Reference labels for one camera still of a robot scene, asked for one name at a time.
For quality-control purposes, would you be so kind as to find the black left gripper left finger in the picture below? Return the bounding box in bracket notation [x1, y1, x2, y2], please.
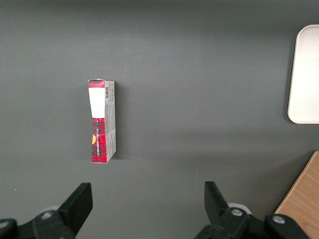
[0, 183, 94, 239]

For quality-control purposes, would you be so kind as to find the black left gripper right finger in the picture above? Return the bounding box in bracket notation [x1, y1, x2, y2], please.
[193, 181, 310, 239]

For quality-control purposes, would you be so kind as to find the beige plastic tray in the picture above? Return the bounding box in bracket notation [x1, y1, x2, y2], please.
[287, 24, 319, 124]

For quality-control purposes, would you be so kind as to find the red grey cardboard box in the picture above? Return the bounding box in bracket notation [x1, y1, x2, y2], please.
[87, 79, 118, 165]

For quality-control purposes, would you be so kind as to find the wooden drawer cabinet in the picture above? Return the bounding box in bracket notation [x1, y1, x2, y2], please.
[274, 150, 319, 239]

